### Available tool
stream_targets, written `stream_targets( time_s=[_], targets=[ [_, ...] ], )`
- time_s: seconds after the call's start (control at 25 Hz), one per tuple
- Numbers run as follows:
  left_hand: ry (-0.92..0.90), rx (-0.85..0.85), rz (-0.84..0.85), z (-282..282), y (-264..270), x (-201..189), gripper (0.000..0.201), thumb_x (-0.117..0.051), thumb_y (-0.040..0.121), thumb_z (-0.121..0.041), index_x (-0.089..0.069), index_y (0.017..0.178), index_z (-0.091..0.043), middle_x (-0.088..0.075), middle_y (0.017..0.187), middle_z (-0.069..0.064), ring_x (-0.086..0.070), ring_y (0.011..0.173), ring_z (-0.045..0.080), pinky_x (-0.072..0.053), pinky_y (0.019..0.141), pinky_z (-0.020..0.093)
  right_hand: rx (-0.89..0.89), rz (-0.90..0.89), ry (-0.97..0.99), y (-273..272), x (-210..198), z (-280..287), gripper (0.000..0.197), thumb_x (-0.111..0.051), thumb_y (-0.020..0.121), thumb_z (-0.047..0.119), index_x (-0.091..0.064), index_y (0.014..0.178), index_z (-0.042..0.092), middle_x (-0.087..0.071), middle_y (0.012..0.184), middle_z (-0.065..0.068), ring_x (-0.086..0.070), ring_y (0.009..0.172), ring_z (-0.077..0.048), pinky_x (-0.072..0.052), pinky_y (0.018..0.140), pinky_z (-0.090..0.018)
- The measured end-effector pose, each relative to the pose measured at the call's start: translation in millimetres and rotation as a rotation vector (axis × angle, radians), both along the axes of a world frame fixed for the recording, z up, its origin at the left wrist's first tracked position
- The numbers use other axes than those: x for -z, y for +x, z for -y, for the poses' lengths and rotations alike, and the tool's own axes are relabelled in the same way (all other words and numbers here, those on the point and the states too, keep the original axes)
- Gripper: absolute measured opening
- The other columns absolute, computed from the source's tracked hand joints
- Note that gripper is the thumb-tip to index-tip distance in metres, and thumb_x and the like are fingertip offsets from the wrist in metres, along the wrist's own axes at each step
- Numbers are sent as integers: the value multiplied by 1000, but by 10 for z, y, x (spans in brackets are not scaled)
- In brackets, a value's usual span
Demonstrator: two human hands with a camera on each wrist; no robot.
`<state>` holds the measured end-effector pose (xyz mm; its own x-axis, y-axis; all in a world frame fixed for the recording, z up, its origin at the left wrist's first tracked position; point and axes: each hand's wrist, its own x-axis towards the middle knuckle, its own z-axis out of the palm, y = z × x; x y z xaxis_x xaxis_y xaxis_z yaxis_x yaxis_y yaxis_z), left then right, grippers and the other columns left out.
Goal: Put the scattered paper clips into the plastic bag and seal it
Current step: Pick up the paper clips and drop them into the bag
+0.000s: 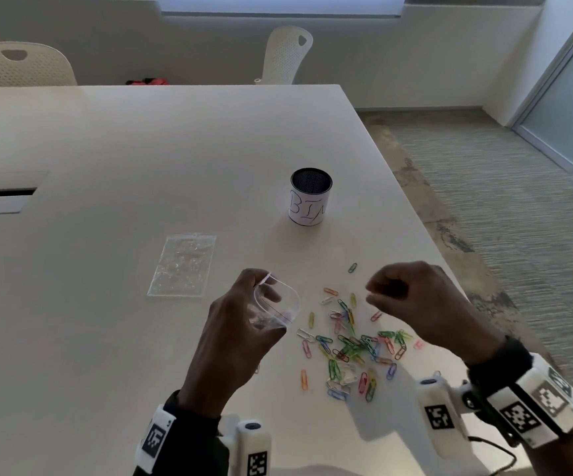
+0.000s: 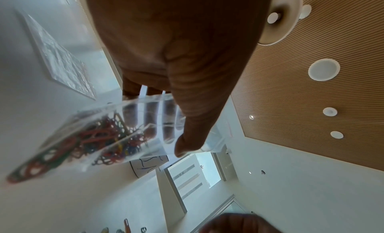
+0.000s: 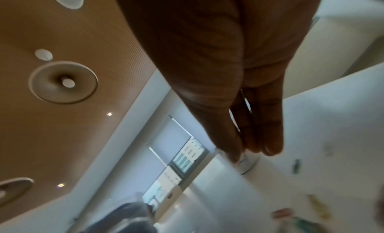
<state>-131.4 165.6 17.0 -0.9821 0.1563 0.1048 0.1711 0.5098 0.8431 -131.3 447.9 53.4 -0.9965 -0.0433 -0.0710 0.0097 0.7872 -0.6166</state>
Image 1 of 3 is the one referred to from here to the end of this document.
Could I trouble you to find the person's left hand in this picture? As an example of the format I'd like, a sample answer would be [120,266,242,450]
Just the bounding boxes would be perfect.
[177,268,297,420]

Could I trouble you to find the person's right hand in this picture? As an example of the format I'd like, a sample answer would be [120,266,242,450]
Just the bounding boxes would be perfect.
[364,260,508,368]

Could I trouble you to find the smooth clear plastic bag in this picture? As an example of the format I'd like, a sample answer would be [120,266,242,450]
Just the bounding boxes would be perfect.
[246,272,302,342]

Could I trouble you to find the crinkled clear plastic bag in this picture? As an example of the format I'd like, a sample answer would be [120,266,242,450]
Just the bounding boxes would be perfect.
[147,234,218,298]

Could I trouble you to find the pile of colourful paper clips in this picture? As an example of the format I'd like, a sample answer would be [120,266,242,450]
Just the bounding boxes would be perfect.
[296,262,427,403]

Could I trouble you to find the white paper cup black rim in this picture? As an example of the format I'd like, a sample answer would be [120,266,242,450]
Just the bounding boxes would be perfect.
[287,167,333,227]

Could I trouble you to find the marker-tagged black wristband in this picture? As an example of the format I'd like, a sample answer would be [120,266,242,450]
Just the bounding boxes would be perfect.
[466,335,573,450]
[134,389,230,476]

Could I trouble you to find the white table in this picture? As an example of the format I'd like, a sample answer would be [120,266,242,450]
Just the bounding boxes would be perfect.
[0,84,525,476]

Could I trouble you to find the frosted glass door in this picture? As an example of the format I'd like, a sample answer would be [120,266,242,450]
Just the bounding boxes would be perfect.
[512,4,573,174]

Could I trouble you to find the white perforated chair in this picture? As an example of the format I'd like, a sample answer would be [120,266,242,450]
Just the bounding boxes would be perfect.
[254,25,315,85]
[0,41,79,89]

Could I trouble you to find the white roller blind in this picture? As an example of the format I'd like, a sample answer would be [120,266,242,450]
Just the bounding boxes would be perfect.
[156,0,407,18]

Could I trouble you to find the white cylindrical wrist camera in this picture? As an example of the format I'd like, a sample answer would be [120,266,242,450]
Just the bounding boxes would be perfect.
[234,418,272,476]
[417,376,473,461]

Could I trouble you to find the black cable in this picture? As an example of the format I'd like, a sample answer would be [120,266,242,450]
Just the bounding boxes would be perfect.
[467,434,518,476]

